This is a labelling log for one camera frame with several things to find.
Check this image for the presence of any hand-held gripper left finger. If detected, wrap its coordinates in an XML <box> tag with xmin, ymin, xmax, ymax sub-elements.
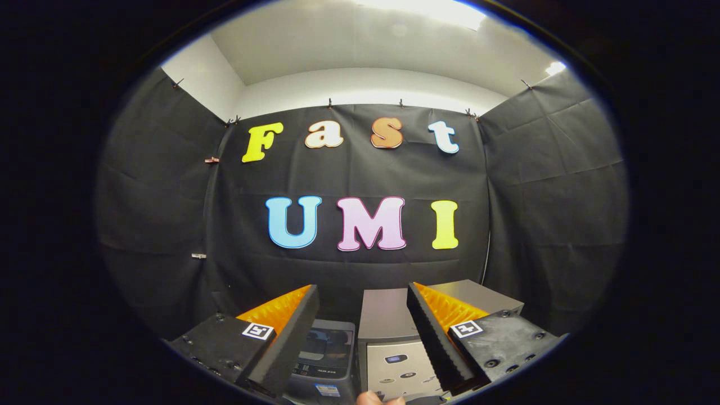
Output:
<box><xmin>168</xmin><ymin>284</ymin><xmax>320</xmax><ymax>397</ymax></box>

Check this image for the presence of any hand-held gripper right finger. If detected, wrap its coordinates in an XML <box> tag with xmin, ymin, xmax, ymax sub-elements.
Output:
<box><xmin>406</xmin><ymin>281</ymin><xmax>566</xmax><ymax>395</ymax></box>

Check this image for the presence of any dark grey washing machine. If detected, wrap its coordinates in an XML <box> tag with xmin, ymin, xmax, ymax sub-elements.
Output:
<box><xmin>284</xmin><ymin>319</ymin><xmax>359</xmax><ymax>405</ymax></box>

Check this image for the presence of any black backdrop cloth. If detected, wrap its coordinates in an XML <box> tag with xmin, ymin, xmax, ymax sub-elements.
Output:
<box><xmin>96</xmin><ymin>67</ymin><xmax>628</xmax><ymax>344</ymax></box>

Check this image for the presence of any row of black clips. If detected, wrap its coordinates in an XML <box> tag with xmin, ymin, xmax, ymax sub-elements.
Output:
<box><xmin>170</xmin><ymin>78</ymin><xmax>535</xmax><ymax>125</ymax></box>

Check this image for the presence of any ceiling light panel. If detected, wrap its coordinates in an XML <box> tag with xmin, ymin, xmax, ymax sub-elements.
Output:
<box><xmin>354</xmin><ymin>0</ymin><xmax>487</xmax><ymax>30</ymax></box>

